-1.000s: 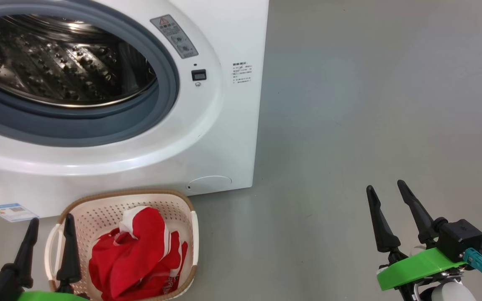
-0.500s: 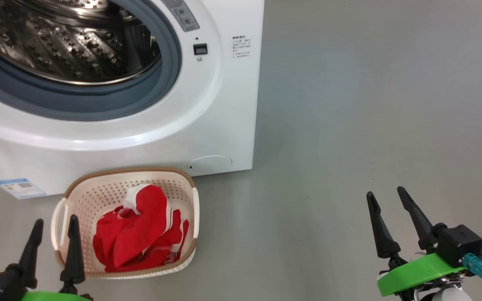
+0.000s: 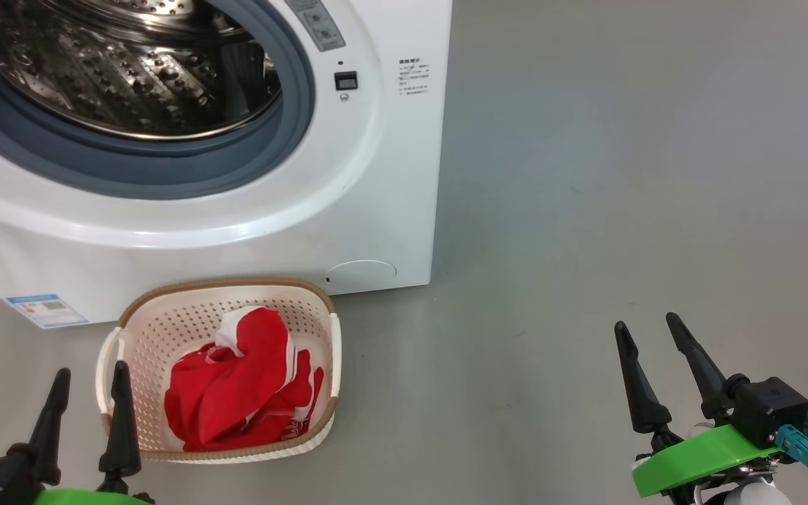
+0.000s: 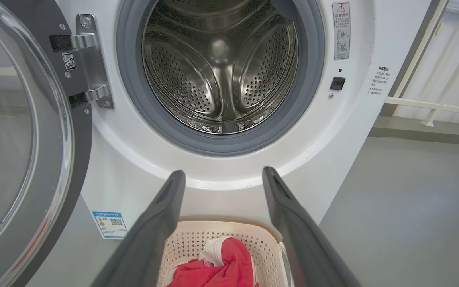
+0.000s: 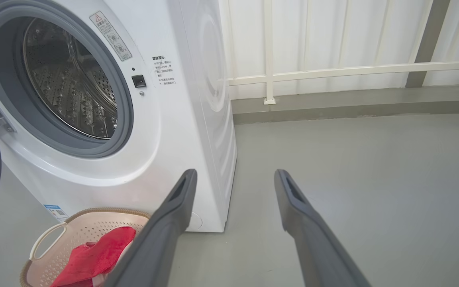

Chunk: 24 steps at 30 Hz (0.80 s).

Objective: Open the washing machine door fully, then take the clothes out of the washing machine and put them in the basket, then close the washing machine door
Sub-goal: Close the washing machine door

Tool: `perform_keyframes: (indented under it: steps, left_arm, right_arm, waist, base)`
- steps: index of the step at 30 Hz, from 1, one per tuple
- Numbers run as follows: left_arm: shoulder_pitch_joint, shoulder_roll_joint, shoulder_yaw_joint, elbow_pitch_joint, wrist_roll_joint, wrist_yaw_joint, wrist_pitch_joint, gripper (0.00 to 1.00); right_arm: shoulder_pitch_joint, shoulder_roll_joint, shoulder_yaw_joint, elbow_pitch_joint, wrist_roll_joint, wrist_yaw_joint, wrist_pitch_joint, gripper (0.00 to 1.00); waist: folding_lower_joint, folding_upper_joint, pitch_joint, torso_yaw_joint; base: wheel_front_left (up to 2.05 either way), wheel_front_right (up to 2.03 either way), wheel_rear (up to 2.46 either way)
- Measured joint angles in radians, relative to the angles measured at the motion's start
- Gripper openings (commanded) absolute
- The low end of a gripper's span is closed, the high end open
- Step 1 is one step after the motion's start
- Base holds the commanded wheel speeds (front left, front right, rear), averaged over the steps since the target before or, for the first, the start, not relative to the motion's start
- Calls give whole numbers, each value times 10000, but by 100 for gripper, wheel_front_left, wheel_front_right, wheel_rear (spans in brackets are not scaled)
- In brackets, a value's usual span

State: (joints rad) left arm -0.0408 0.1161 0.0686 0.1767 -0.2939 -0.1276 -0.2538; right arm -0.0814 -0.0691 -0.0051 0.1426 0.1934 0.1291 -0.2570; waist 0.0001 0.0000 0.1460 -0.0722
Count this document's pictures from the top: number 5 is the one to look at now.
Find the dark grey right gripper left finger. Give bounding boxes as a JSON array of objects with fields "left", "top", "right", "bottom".
[{"left": 104, "top": 168, "right": 198, "bottom": 287}]

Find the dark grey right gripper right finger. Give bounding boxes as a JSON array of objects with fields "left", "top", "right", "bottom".
[{"left": 274, "top": 169, "right": 372, "bottom": 287}]

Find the red and white garment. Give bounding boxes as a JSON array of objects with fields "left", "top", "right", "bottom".
[{"left": 50, "top": 226, "right": 137, "bottom": 287}]

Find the white front-load washing machine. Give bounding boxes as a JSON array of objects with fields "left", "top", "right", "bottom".
[{"left": 0, "top": 0, "right": 238, "bottom": 233}]

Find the cream perforated laundry basket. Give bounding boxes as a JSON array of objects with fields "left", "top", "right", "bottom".
[{"left": 20, "top": 207, "right": 151, "bottom": 287}]

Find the blue energy label sticker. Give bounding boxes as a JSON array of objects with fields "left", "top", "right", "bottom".
[{"left": 43, "top": 204, "right": 70, "bottom": 223}]

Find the white metal railing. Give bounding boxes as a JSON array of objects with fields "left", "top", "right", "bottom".
[{"left": 225, "top": 0, "right": 459, "bottom": 105}]

